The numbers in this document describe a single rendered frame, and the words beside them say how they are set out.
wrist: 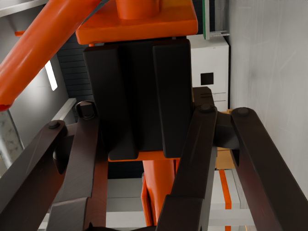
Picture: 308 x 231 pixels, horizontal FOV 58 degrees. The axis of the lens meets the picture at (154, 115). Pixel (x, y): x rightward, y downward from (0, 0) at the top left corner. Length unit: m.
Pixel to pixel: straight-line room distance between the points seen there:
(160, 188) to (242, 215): 3.03
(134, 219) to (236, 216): 1.09
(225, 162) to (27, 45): 7.26
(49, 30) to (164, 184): 0.13
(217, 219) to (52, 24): 3.07
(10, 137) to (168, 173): 6.22
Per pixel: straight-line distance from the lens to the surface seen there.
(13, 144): 6.47
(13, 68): 0.20
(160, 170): 0.19
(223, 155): 7.26
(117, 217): 3.30
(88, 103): 0.15
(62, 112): 11.38
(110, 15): 0.16
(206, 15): 7.44
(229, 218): 3.19
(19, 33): 9.60
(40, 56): 0.19
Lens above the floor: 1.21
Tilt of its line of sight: 7 degrees up
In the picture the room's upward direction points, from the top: 94 degrees counter-clockwise
